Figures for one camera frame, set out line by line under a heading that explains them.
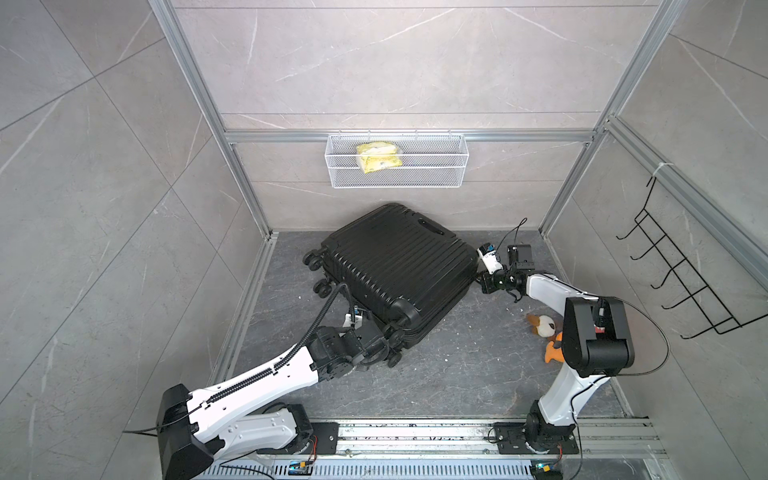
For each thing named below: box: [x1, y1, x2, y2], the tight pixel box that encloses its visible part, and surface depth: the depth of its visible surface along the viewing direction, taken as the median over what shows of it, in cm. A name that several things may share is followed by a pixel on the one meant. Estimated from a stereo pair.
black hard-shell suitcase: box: [302, 203, 479, 367], surface depth 83 cm
